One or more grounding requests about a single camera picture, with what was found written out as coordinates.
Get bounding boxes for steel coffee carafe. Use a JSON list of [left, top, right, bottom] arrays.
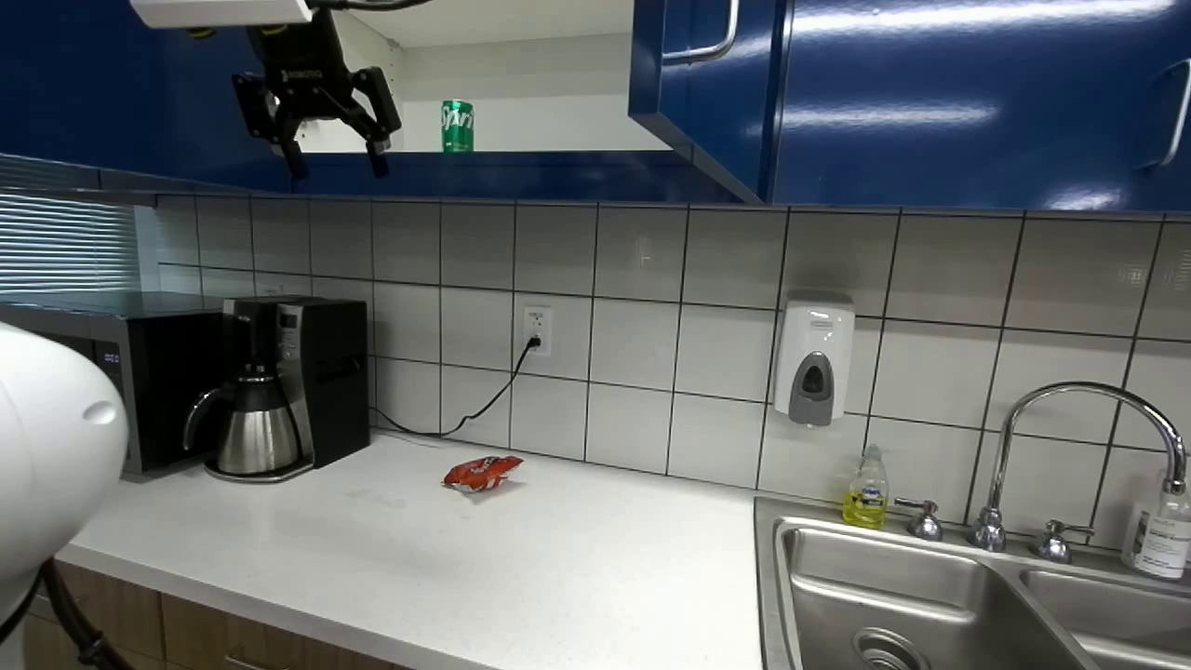
[[182, 364, 304, 478]]

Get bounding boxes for silver cupboard door handle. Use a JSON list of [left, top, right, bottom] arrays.
[[1157, 58, 1191, 170], [662, 0, 742, 65]]

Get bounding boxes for chrome tap lever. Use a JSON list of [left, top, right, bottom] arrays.
[[1029, 518, 1097, 564], [894, 497, 944, 542]]

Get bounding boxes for blue wall cupboard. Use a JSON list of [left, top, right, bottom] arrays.
[[0, 0, 1191, 216]]

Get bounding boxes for yellow dish soap bottle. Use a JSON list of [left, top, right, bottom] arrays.
[[842, 443, 890, 530]]

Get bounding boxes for white wall soap dispenser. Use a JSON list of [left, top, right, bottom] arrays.
[[773, 289, 856, 428]]

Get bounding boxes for white wall socket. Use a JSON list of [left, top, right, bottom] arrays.
[[522, 305, 555, 358]]

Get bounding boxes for chrome tap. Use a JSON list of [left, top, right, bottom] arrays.
[[966, 381, 1189, 553]]

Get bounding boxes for blue cupboard door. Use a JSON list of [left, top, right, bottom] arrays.
[[770, 0, 1191, 214], [0, 0, 280, 193], [628, 0, 794, 205]]

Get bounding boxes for black coffee maker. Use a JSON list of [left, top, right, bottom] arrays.
[[220, 295, 372, 484]]

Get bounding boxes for wooden drawer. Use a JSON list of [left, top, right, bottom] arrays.
[[20, 558, 165, 663], [159, 593, 415, 670]]

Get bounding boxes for green soda can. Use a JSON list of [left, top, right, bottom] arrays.
[[440, 100, 475, 154]]

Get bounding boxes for steel sink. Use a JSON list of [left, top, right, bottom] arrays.
[[753, 495, 1191, 670]]

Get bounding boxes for red chip bag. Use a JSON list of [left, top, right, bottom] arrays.
[[442, 454, 525, 494]]

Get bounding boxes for window blinds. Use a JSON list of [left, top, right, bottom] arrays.
[[0, 190, 142, 295]]

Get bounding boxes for black cable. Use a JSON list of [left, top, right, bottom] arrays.
[[371, 337, 543, 439]]

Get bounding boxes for clear hand soap bottle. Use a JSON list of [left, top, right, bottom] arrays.
[[1120, 476, 1191, 581]]

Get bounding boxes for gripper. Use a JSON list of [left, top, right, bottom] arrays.
[[232, 9, 404, 181]]

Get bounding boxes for black microwave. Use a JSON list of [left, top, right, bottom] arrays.
[[0, 290, 226, 482]]

